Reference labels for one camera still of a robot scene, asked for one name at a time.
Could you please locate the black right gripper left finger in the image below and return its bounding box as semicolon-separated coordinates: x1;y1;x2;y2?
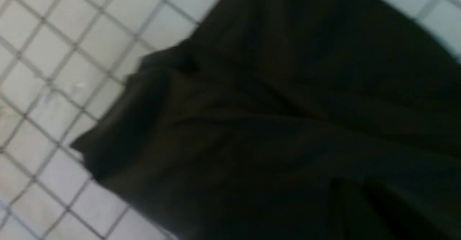
327;178;375;240

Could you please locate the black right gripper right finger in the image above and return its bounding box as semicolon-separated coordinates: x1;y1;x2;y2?
362;177;460;240

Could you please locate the gray long-sleeved shirt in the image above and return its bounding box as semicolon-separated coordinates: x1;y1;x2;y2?
71;0;460;240

